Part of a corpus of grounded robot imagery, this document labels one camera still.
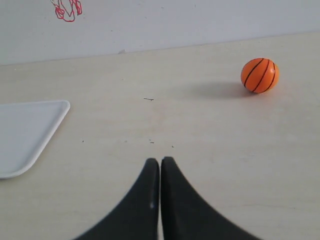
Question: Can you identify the small orange toy basketball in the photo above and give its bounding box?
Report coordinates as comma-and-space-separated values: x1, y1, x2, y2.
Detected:
240, 58, 280, 94

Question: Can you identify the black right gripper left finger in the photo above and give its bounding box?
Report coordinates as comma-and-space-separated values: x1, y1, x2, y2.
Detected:
77, 158, 160, 240

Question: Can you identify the red mini hoop with net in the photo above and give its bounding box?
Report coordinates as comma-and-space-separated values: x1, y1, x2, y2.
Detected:
50, 0, 83, 23

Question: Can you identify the white plastic tray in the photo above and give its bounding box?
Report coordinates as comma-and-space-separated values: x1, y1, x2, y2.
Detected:
0, 100, 71, 179

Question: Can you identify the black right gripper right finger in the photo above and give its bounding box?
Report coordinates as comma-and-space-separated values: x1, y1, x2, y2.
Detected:
160, 156, 258, 240

